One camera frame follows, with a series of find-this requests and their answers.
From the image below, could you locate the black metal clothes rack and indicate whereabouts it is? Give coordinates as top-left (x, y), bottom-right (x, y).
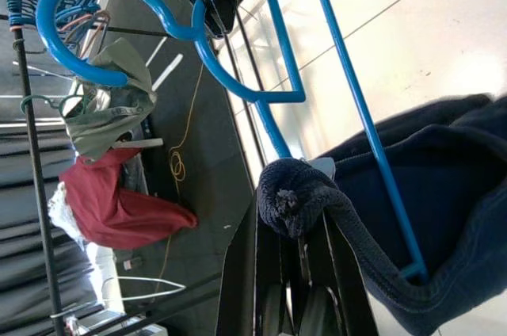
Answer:
top-left (0, 0), bottom-right (286, 336)

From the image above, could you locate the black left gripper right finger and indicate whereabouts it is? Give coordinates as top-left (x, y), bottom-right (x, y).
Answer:
top-left (307, 211), bottom-right (377, 336)

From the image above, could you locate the white wire hanger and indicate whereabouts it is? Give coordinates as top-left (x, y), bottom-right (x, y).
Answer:
top-left (49, 275), bottom-right (187, 319)

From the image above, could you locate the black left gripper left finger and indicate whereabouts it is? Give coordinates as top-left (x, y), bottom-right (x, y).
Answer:
top-left (255, 228), bottom-right (304, 336)

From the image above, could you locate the red cloth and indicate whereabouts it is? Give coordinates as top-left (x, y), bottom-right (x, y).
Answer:
top-left (59, 149), bottom-right (199, 250)

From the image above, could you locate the grey-green garment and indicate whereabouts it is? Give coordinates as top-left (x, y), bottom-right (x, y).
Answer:
top-left (61, 37), bottom-right (158, 162)

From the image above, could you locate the green wire hanger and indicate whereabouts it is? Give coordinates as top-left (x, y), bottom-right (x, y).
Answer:
top-left (20, 94), bottom-right (92, 119)

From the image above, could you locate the thin yellow cable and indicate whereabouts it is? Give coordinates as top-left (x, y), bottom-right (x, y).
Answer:
top-left (158, 62), bottom-right (205, 285)

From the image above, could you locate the white plastic bag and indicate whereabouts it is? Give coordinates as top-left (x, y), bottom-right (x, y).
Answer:
top-left (47, 183), bottom-right (86, 242)

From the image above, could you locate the orange hanger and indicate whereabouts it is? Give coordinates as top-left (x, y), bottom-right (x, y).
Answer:
top-left (59, 10), bottom-right (110, 55)

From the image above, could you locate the navy blue sweatshirt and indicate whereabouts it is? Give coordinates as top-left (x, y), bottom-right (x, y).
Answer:
top-left (256, 94), bottom-right (507, 336)

